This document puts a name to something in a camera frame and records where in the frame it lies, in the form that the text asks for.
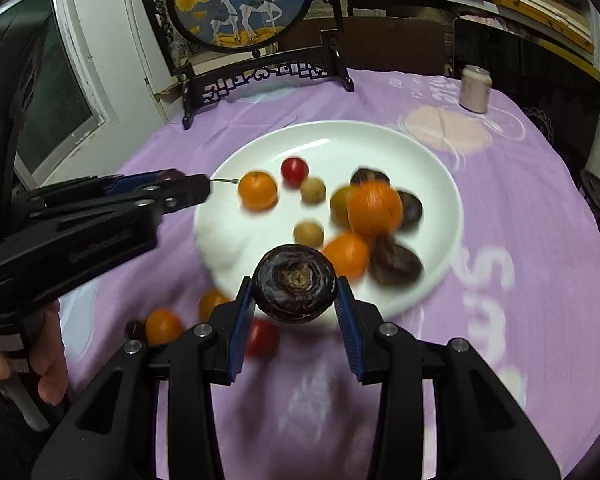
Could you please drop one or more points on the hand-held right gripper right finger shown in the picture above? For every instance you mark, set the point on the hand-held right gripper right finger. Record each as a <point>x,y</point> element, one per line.
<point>347,330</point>

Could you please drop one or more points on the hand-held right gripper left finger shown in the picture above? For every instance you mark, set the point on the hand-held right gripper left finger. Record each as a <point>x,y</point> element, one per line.
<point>240,330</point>

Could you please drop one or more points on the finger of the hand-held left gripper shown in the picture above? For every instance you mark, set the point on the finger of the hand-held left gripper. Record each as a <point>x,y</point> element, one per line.
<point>130,182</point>
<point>185,190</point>

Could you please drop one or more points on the dark cherry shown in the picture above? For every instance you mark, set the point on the dark cherry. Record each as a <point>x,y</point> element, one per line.
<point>174,174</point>
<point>135,330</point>

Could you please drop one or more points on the white plate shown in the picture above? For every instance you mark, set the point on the white plate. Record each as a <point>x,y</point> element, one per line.
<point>280,225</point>

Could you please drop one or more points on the small pale yellow fruit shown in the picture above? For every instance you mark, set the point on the small pale yellow fruit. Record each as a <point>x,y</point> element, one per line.
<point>312,191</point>
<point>308,234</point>

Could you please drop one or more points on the red cherry tomato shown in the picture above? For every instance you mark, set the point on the red cherry tomato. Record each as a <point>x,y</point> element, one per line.
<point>262,337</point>
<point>295,171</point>

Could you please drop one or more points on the large mandarin orange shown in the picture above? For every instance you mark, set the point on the large mandarin orange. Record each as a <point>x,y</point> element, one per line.
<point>375,209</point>

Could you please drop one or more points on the yellow cherry tomato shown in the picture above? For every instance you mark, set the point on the yellow cherry tomato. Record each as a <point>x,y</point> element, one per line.
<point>212,302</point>
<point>164,326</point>
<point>339,205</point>

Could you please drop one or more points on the person's left hand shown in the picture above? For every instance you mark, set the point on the person's left hand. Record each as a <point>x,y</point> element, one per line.
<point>52,360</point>

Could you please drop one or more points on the purple printed tablecloth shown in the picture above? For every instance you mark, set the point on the purple printed tablecloth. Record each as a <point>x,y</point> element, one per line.
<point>145,280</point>

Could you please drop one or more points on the window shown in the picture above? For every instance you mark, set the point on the window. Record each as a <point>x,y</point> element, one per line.
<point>55,95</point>

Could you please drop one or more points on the white leaning board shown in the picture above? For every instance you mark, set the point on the white leaning board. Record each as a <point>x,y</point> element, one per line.
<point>140,45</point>

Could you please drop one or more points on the round deer picture screen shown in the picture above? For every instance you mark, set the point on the round deer picture screen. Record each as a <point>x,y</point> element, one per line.
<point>240,5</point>

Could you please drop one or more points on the pale drink can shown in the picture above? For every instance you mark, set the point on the pale drink can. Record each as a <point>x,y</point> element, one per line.
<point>475,90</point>

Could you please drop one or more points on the black round stand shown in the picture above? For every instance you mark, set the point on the black round stand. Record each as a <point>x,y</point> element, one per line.
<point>597,195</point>

